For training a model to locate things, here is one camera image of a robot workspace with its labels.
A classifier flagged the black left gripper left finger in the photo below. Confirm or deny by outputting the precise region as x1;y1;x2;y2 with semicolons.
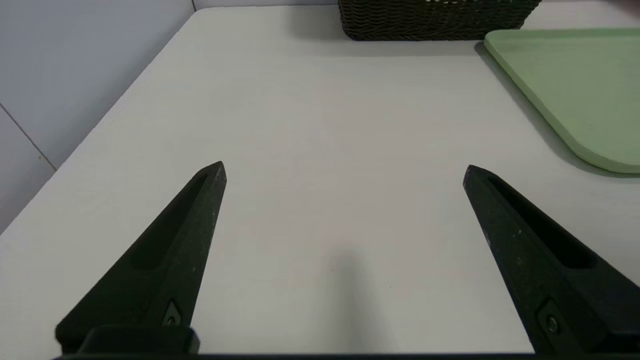
55;161;227;353

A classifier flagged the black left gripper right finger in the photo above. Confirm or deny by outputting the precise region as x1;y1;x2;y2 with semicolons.
462;165;640;356

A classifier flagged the dark brown wicker basket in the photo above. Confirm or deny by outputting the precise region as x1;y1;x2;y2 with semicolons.
337;0;543;42

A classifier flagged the light green plastic tray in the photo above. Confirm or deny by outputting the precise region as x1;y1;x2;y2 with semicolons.
483;27;640;175

